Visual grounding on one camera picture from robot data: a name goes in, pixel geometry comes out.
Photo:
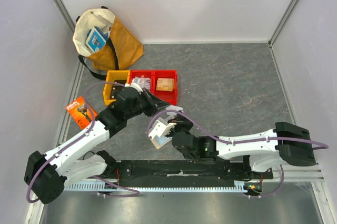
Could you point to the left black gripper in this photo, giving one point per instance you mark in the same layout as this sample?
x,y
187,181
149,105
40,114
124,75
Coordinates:
x,y
154,103

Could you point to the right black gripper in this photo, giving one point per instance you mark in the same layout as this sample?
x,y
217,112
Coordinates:
x,y
177,125

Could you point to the beige leather card holder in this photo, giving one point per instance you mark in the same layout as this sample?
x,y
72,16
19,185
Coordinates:
x,y
158,142

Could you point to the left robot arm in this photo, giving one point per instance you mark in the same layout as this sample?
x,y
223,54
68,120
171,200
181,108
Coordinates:
x,y
48,174

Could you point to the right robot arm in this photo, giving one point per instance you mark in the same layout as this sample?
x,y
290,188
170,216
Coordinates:
x,y
243,157

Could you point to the black cards in yellow bin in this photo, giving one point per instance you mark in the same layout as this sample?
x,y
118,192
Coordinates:
x,y
119,84

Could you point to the red right plastic bin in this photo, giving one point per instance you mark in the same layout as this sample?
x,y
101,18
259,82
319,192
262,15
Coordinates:
x,y
170,97

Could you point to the red plastic bin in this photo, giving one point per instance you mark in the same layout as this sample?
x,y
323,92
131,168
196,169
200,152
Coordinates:
x,y
170,97
142,73

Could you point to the red middle plastic bin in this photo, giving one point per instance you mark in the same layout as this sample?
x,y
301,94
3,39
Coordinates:
x,y
142,73

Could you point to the yellow plastic bin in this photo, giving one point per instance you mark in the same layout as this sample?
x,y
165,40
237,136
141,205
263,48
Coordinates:
x,y
111,76

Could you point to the orange razor box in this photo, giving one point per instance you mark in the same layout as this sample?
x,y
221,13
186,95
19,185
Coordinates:
x,y
80,113

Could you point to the mustard and white tote bag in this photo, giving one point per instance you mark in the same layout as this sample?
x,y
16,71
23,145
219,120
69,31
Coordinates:
x,y
121,50

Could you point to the blue razor box in bag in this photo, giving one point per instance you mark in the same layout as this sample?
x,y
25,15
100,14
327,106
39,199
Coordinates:
x,y
96,39

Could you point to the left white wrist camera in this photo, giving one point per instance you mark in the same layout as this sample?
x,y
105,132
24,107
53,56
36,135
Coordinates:
x,y
135,86

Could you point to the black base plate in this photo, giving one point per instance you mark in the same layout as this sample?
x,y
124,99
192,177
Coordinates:
x,y
181,173

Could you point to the grey cable duct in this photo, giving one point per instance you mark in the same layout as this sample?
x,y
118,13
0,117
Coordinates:
x,y
93,185

